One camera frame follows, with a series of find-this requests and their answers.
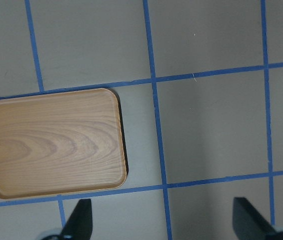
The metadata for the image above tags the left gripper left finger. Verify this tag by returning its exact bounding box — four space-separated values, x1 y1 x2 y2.
60 199 92 240

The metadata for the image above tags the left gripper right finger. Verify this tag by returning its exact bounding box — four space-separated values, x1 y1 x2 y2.
232 197 276 240

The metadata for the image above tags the wooden tray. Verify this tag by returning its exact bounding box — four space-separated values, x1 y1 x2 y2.
0 88 128 200

